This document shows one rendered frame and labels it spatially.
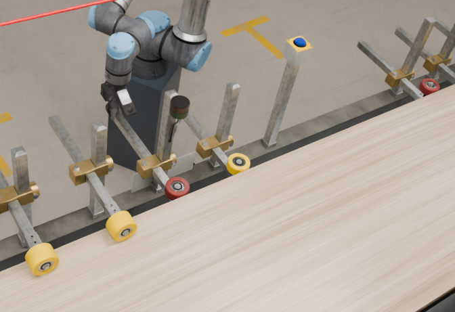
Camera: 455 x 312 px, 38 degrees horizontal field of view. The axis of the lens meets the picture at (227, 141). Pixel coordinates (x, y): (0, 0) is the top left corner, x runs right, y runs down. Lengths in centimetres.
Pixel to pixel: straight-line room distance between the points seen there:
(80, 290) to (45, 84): 205
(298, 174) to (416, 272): 51
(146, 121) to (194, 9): 65
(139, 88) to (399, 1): 271
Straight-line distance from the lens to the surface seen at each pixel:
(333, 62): 433
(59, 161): 341
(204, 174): 248
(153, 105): 300
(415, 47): 294
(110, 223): 198
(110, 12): 235
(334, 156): 241
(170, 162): 229
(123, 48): 219
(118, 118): 241
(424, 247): 228
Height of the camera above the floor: 257
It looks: 46 degrees down
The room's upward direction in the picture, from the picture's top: 14 degrees clockwise
